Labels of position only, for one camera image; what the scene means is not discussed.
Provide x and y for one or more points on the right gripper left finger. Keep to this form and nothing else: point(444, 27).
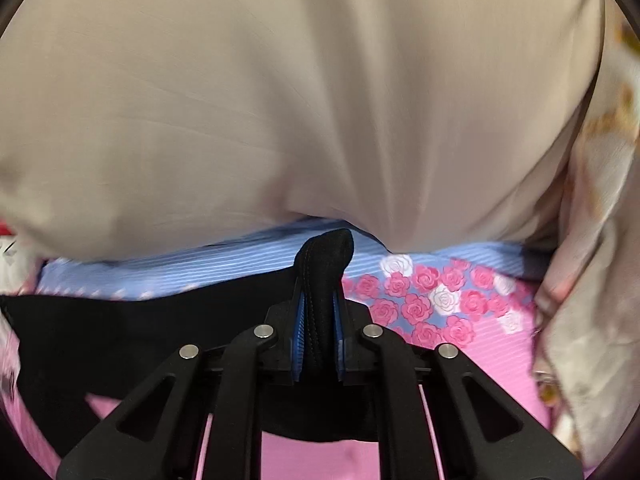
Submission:
point(286, 354)

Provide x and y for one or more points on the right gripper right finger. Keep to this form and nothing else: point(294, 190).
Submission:
point(354, 359)

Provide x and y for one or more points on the black pants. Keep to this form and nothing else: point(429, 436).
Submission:
point(71, 348)

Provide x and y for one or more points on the pink floral bed sheet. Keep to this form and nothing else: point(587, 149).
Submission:
point(478, 297)

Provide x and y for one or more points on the floral beige cloth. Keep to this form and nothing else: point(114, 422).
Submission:
point(587, 347)

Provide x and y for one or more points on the beige blanket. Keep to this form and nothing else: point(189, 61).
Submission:
point(136, 127)

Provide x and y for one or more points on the white cartoon pillow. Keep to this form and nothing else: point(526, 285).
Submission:
point(20, 265)

